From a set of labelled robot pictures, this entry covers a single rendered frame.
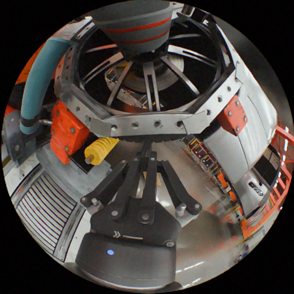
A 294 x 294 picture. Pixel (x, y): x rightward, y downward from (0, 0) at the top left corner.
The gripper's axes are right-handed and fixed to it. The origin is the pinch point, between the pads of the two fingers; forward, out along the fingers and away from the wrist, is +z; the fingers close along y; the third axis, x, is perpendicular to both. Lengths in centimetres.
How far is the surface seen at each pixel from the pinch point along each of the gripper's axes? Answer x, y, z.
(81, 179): -21.4, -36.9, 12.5
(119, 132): 4.0, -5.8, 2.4
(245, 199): -140, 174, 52
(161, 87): 16.1, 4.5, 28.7
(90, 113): 9.1, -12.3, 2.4
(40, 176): -16, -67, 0
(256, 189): -118, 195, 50
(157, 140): -1.2, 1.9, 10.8
